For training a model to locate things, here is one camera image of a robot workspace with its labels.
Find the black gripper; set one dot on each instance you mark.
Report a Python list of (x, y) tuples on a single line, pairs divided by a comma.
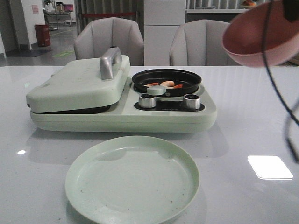
[(291, 10)]

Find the pink plastic bowl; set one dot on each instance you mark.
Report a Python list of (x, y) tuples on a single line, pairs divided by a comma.
[(242, 39)]

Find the mint green breakfast maker lid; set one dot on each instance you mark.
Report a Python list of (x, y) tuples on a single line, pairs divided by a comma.
[(82, 85)]

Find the mint green breakfast maker base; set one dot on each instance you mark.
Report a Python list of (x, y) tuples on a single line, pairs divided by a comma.
[(169, 116)]

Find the fruit plate on counter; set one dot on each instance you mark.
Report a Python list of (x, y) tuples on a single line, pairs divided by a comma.
[(248, 3)]

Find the grey kitchen counter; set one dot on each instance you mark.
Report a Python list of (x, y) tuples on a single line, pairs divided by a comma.
[(225, 15)]

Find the right grey upholstered chair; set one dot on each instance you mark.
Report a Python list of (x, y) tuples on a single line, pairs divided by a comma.
[(198, 43)]

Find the grey upholstered chair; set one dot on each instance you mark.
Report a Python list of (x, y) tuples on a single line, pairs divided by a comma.
[(99, 35), (198, 43)]

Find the black round frying pan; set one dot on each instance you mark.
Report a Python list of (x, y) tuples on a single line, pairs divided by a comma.
[(189, 81)]

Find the white refrigerator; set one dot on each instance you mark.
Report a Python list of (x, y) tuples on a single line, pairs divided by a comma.
[(161, 20)]

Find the right silver control knob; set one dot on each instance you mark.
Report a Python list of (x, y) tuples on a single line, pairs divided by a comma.
[(191, 101)]

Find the silver control knob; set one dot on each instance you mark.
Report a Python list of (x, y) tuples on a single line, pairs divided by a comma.
[(191, 101), (147, 101)]

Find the red barrier belt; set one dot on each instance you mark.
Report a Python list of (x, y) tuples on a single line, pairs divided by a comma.
[(106, 15)]

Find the left silver control knob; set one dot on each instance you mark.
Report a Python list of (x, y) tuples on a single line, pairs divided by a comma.
[(147, 101)]

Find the left grey upholstered chair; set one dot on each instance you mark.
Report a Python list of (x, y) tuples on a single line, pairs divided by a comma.
[(99, 35)]

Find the background metal cart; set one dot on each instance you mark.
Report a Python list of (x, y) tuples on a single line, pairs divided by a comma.
[(58, 12)]

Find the mint green round plate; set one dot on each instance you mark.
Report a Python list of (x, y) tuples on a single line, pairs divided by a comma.
[(132, 180)]

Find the red trash bin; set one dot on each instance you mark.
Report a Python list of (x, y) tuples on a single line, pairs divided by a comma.
[(42, 35)]

